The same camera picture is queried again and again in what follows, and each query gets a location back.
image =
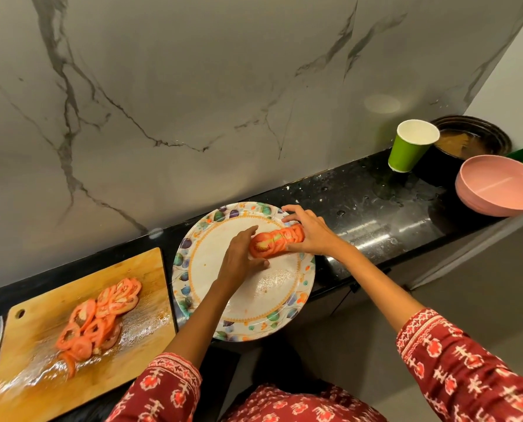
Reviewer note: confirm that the person's right hand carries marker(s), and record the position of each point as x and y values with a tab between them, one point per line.
318	237

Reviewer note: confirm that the person's left hand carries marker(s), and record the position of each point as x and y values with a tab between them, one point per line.
237	263

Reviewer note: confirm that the floral rimmed plate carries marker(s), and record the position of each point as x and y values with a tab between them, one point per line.
208	259

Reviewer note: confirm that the row of tomato slices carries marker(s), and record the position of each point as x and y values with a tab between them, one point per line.
274	241

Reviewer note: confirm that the pile of tomato slices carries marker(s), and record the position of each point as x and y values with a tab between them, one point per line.
121	301

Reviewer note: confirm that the person's left forearm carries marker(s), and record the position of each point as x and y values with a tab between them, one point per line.
200	327

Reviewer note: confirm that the person's right forearm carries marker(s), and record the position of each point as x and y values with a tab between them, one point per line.
380	290

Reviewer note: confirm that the brown lower cabinet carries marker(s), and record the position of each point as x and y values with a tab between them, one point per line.
354	312

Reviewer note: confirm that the green paper cup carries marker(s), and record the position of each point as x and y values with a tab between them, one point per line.
404	155

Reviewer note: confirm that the red patterned left sleeve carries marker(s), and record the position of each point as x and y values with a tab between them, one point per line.
164	391

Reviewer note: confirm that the red patterned sleeve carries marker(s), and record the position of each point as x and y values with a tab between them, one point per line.
164	391
464	373

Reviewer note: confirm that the red patterned tunic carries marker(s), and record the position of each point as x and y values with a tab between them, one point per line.
301	406

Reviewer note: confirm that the pink bowl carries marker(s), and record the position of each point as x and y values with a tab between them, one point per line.
494	184

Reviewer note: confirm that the red patterned right sleeve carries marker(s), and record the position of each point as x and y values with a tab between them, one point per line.
464	373

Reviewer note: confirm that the dark cooking pot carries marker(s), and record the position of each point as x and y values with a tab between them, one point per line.
490	127

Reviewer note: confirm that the wooden cutting board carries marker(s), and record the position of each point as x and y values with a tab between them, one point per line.
33	312

